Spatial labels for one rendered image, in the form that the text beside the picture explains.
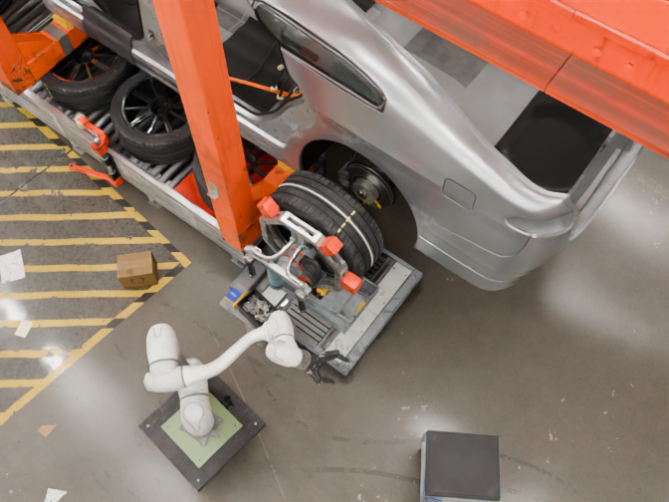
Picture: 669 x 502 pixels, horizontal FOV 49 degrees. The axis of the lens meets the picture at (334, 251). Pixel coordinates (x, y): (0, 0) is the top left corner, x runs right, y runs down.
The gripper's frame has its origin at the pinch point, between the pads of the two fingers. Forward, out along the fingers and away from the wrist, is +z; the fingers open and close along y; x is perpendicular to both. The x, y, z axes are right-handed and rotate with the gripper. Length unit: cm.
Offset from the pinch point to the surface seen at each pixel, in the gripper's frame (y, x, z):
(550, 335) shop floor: 47, 37, 158
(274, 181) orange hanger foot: 40, 123, -18
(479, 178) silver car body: 113, -6, -2
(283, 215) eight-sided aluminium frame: 42, 60, -37
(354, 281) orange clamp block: 31.9, 37.5, 6.4
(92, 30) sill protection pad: 50, 236, -124
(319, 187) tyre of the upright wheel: 63, 61, -27
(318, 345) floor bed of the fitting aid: -31, 80, 43
